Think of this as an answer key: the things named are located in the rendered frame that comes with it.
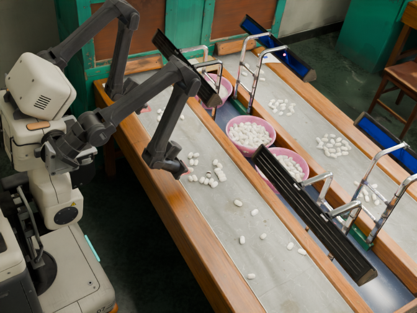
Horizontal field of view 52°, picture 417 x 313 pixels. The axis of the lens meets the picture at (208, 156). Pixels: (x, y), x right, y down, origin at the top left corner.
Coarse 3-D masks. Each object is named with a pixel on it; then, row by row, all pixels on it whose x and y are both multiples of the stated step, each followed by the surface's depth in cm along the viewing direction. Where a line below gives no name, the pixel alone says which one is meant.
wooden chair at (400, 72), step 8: (416, 56) 359; (400, 64) 356; (408, 64) 358; (416, 64) 359; (392, 72) 345; (400, 72) 347; (408, 72) 349; (416, 72) 350; (384, 80) 353; (392, 80) 347; (400, 80) 338; (408, 80) 339; (416, 80) 341; (384, 88) 360; (392, 88) 370; (400, 88) 342; (408, 88) 336; (416, 88) 331; (376, 96) 365; (400, 96) 387; (416, 96) 331; (384, 104) 361; (416, 104) 333; (368, 112) 378; (392, 112) 356; (416, 112) 336; (400, 120) 351; (408, 120) 344; (408, 128) 348; (400, 136) 355
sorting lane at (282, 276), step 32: (160, 96) 242; (192, 128) 225; (224, 160) 210; (192, 192) 193; (224, 192) 195; (256, 192) 197; (224, 224) 182; (256, 224) 183; (256, 256) 172; (288, 256) 173; (256, 288) 161; (288, 288) 163; (320, 288) 164
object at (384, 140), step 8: (360, 120) 189; (368, 120) 186; (376, 120) 184; (360, 128) 188; (368, 128) 186; (376, 128) 183; (384, 128) 181; (368, 136) 185; (376, 136) 183; (384, 136) 181; (392, 136) 178; (376, 144) 183; (384, 144) 180; (392, 144) 178; (400, 152) 175; (408, 152) 173; (400, 160) 175; (408, 160) 172; (416, 160) 170; (408, 168) 172; (416, 168) 170
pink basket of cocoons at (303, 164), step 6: (270, 150) 216; (276, 150) 217; (282, 150) 217; (288, 150) 216; (288, 156) 217; (300, 156) 213; (300, 162) 214; (306, 162) 211; (306, 168) 209; (306, 174) 207; (264, 180) 202; (270, 186) 203; (276, 192) 205
